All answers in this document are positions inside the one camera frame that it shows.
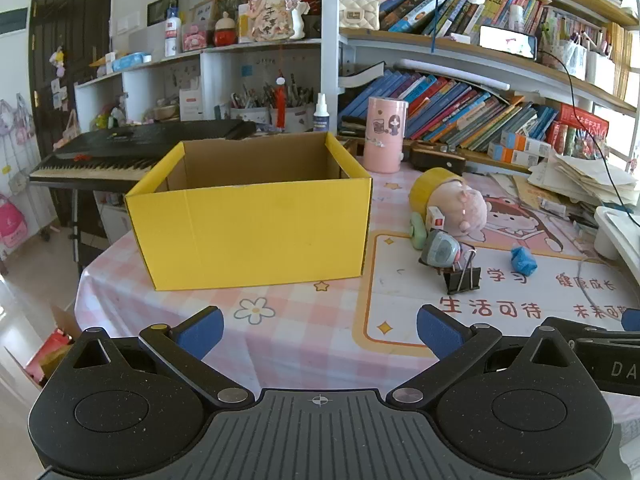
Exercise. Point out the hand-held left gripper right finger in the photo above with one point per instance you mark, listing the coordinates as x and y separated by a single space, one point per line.
440 332

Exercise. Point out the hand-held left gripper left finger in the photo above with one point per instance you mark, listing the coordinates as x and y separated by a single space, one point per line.
202 331

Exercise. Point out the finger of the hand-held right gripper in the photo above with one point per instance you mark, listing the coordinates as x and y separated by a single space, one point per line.
587 324

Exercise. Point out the grey purple plastic gadget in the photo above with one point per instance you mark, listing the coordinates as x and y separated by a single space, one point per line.
440 249

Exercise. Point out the yellow cardboard box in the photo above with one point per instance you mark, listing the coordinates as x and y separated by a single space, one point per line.
250 240

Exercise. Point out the pink plush toy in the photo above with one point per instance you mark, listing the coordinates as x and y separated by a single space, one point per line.
462 210

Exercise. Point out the yellow tape roll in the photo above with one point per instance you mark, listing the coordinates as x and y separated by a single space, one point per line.
425 185

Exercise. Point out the black binder clip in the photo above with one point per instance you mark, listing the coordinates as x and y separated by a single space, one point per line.
462 280

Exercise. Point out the blue crumpled wrapper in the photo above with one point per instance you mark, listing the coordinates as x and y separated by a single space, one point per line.
522 260

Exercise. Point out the white plastic device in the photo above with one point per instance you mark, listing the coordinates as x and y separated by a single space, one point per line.
617 235

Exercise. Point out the pale green plastic item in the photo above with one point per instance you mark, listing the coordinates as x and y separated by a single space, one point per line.
417 234

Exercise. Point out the small red white box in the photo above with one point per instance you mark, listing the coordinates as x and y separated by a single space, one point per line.
435 219

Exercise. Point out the stack of loose papers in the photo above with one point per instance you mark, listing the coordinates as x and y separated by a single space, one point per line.
570 175

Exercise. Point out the red floor item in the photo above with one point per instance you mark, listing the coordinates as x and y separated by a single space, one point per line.
50 357

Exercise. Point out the black keyboard stand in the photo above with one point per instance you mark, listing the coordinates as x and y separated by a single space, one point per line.
85 230

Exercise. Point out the dark brown small case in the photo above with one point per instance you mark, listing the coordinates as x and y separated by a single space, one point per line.
435 160

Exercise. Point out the orange blue small boxes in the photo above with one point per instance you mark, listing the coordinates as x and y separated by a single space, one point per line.
520 147

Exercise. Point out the pink printed cylinder container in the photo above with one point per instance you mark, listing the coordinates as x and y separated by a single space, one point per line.
385 150

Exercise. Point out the black electronic keyboard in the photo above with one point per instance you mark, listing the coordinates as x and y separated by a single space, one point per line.
125 145

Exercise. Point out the pink backpack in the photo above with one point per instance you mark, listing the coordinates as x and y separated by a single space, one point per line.
12 222

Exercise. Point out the white pen holder with pens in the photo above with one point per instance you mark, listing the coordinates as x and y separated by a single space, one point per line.
247 114
297 117

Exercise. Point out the row of blue spined books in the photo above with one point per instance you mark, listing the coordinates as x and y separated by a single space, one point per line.
450 110

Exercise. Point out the white red carton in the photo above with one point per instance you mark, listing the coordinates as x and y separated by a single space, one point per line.
191 105

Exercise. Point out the red bottle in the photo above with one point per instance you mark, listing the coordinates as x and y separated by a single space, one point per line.
281 105

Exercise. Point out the white spray bottle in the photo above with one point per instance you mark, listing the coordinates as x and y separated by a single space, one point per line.
321 120

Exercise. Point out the white tube lamp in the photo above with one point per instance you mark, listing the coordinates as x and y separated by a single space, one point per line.
450 71

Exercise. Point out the white cubby shelf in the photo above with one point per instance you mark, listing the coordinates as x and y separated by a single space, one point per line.
215 67

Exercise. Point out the blue tissue packet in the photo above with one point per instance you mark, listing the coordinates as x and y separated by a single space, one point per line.
131 61

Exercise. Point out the hanging tote bags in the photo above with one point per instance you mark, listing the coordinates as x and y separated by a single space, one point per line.
15 120

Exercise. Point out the pink patterned small box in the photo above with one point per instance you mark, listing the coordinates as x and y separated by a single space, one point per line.
195 40

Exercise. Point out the white storage box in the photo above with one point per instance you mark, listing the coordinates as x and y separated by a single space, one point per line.
147 42

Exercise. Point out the phone with lit screen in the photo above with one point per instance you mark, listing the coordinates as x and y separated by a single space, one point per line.
507 41

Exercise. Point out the red round jar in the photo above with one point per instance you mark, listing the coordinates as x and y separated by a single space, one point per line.
225 35

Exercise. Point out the white bottle blue cap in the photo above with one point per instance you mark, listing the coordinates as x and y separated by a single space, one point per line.
172 35

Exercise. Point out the dark brown door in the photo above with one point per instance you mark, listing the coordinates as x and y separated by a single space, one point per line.
65 60

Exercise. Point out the yellow label white bottle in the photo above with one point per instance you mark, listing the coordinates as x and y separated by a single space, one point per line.
244 25

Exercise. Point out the black framed picture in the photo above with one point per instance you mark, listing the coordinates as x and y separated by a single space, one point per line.
160 10

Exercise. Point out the row of colourful thin books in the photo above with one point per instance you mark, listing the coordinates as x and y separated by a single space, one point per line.
450 5

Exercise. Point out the white quilted handbag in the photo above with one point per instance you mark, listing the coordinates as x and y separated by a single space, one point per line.
357 14

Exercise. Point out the white wall switch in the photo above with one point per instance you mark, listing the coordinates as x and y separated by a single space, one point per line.
128 22

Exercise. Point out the white post wooden bookshelf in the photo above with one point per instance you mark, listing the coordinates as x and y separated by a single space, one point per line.
330 20

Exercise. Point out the green wall sign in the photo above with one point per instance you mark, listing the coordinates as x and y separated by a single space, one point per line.
12 21

